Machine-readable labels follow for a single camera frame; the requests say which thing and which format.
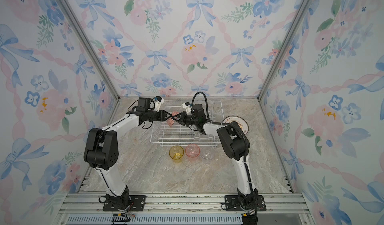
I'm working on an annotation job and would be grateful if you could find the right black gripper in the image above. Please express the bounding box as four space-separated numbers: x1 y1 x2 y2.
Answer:
171 113 199 128

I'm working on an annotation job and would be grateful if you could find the pink patterned bowl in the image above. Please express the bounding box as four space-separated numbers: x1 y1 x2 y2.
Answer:
167 111 179 127

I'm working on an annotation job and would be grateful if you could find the yellow glass cup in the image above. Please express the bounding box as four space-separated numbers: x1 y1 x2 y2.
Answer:
169 145 185 163

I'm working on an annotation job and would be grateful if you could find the pink glass cup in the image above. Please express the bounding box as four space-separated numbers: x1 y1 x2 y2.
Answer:
185 144 201 161

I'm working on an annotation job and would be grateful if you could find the clear drinking glass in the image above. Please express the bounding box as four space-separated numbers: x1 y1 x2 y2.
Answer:
201 147 216 161

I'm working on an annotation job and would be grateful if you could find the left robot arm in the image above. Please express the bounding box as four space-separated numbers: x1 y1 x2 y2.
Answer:
84 96 171 211

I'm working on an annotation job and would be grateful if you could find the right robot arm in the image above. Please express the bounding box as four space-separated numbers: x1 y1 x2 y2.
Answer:
172 104 259 211

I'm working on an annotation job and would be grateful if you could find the white wire dish rack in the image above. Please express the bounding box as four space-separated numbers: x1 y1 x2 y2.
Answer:
150 100 224 147

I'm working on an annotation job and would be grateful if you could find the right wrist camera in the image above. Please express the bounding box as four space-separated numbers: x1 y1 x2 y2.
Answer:
182 102 192 115

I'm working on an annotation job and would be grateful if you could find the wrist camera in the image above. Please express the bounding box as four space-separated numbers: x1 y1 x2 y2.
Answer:
182 102 192 115
152 96 165 112

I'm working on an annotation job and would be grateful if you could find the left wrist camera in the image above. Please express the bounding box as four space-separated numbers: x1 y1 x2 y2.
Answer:
152 96 165 112

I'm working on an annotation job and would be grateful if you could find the black corrugated cable conduit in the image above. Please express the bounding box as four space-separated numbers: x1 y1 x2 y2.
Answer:
191 91 259 214

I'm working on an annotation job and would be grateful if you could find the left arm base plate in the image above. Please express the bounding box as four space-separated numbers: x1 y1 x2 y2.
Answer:
99 195 146 212

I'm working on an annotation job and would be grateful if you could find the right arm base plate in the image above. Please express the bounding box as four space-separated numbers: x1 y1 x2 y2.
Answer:
222 195 267 213

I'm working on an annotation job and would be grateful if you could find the left aluminium corner post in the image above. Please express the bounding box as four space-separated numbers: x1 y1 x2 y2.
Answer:
47 0 121 101

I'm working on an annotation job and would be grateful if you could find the aluminium corner post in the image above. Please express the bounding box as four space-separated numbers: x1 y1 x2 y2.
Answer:
47 0 121 101
257 0 319 101

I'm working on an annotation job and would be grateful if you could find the aluminium front rail frame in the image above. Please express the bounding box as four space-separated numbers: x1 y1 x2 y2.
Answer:
53 192 315 225

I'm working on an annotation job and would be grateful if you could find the right aluminium corner post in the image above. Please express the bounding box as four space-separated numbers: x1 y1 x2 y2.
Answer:
257 0 319 101

